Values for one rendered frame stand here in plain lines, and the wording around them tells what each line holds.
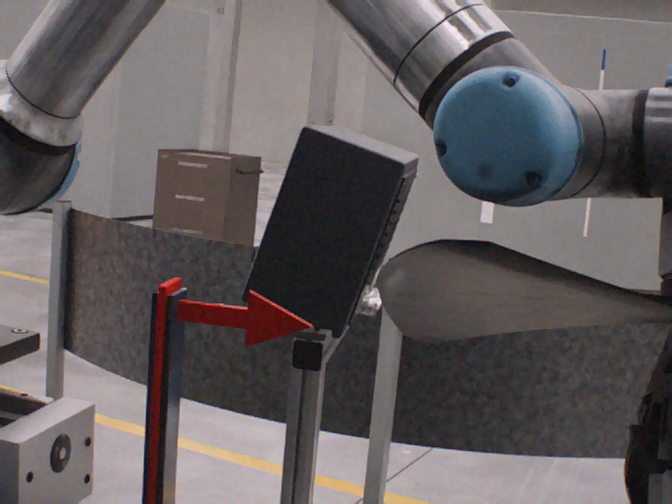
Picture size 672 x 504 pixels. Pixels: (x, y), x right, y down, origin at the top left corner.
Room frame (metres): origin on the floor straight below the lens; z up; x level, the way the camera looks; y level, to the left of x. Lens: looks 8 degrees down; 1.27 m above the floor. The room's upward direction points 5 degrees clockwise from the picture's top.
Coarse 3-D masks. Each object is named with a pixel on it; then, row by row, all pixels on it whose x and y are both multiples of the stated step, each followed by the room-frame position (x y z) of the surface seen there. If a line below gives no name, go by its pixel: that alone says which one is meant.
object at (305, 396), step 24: (312, 336) 0.95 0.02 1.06; (312, 384) 0.94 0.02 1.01; (288, 408) 0.94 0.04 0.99; (312, 408) 0.94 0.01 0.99; (288, 432) 0.94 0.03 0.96; (312, 432) 0.94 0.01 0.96; (288, 456) 0.94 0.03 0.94; (312, 456) 0.94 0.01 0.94; (288, 480) 0.94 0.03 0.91; (312, 480) 0.94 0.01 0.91
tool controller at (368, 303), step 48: (336, 144) 0.99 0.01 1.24; (384, 144) 1.19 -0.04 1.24; (288, 192) 1.00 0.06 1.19; (336, 192) 0.99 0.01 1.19; (384, 192) 0.99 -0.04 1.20; (288, 240) 1.00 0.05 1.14; (336, 240) 0.99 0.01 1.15; (384, 240) 1.04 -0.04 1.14; (288, 288) 1.00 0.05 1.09; (336, 288) 0.99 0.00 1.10; (336, 336) 0.99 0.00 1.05
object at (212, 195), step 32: (160, 160) 7.27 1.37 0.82; (192, 160) 7.66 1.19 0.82; (224, 160) 7.07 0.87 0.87; (256, 160) 7.40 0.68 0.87; (160, 192) 7.26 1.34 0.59; (192, 192) 7.16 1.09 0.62; (224, 192) 7.06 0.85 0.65; (256, 192) 7.44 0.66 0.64; (160, 224) 7.26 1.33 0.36; (192, 224) 7.15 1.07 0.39; (224, 224) 7.06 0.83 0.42
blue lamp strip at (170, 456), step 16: (176, 304) 0.42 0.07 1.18; (176, 320) 0.42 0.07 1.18; (176, 336) 0.42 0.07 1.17; (176, 352) 0.42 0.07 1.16; (176, 368) 0.42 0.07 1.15; (176, 384) 0.43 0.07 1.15; (176, 400) 0.43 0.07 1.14; (176, 416) 0.43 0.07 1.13; (160, 432) 0.41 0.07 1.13; (176, 432) 0.43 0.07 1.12; (160, 448) 0.41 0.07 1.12; (176, 448) 0.43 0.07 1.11; (160, 464) 0.41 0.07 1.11; (176, 464) 0.43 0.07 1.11; (160, 480) 0.41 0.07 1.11; (160, 496) 0.41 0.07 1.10
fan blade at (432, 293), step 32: (416, 256) 0.32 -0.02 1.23; (448, 256) 0.30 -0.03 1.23; (480, 256) 0.29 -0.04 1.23; (512, 256) 0.28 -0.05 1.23; (384, 288) 0.39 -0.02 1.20; (416, 288) 0.38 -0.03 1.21; (448, 288) 0.37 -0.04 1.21; (480, 288) 0.36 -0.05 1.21; (512, 288) 0.34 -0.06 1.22; (544, 288) 0.31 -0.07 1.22; (576, 288) 0.29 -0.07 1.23; (608, 288) 0.29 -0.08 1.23; (416, 320) 0.45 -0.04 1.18; (448, 320) 0.45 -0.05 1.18; (480, 320) 0.45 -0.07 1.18; (512, 320) 0.45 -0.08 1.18; (544, 320) 0.44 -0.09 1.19; (576, 320) 0.44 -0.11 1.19; (608, 320) 0.44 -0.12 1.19; (640, 320) 0.43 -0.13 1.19
